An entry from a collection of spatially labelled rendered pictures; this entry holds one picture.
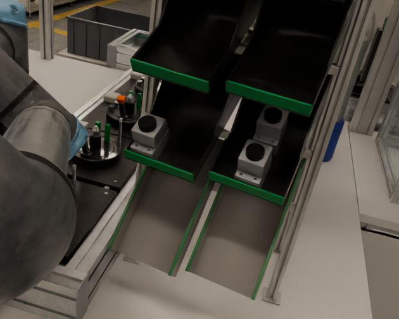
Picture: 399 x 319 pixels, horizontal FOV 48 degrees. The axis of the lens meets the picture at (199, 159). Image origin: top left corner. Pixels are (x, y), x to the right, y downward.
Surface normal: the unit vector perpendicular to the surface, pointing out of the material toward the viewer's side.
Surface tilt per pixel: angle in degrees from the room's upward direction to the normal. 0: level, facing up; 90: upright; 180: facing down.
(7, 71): 49
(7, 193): 59
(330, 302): 0
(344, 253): 0
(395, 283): 90
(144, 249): 45
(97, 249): 0
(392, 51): 90
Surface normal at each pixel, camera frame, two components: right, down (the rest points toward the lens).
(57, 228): 1.00, -0.01
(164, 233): -0.18, -0.31
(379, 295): -0.23, 0.47
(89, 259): 0.15, -0.85
